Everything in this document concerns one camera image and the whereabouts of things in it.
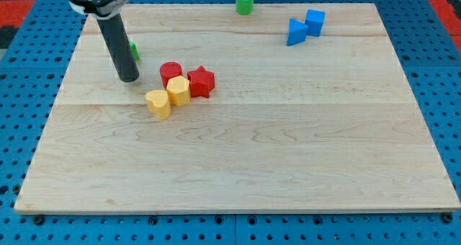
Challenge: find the blue triangle block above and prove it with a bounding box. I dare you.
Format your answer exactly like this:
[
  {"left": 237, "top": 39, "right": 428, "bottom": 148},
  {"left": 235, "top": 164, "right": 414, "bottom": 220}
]
[{"left": 287, "top": 19, "right": 309, "bottom": 46}]

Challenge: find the yellow heart block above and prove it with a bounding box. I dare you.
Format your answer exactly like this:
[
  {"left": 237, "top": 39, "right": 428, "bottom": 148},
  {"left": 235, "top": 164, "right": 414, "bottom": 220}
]
[{"left": 145, "top": 90, "right": 171, "bottom": 120}]

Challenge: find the yellow hexagon block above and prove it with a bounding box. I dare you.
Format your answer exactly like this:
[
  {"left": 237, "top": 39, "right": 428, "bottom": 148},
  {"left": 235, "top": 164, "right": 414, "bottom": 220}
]
[{"left": 166, "top": 76, "right": 191, "bottom": 107}]

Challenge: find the green cylinder block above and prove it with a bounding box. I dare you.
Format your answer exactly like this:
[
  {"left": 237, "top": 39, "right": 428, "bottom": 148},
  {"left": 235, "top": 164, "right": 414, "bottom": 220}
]
[{"left": 236, "top": 0, "right": 254, "bottom": 15}]

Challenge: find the red star block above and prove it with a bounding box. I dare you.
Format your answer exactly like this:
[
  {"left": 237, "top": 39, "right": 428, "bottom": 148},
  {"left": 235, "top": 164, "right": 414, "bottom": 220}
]
[{"left": 187, "top": 66, "right": 215, "bottom": 98}]

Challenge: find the blue cube block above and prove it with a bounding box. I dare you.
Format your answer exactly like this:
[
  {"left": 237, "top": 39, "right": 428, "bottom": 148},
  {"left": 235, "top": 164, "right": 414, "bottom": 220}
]
[{"left": 305, "top": 9, "right": 325, "bottom": 37}]

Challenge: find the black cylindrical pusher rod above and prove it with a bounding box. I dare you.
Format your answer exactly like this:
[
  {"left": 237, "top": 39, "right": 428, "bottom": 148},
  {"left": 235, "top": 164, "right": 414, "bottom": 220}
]
[{"left": 97, "top": 14, "right": 139, "bottom": 83}]

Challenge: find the red cylinder block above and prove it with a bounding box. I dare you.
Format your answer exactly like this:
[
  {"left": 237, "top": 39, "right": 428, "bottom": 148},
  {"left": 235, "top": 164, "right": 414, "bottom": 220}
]
[{"left": 159, "top": 61, "right": 183, "bottom": 88}]

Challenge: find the small green block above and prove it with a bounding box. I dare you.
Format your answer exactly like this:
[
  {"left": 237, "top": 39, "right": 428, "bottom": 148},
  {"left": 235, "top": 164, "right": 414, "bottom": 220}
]
[{"left": 130, "top": 42, "right": 139, "bottom": 61}]

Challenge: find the wooden board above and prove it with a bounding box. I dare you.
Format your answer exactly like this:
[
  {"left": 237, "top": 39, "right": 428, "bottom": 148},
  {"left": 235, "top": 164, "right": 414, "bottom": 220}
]
[{"left": 14, "top": 4, "right": 460, "bottom": 215}]

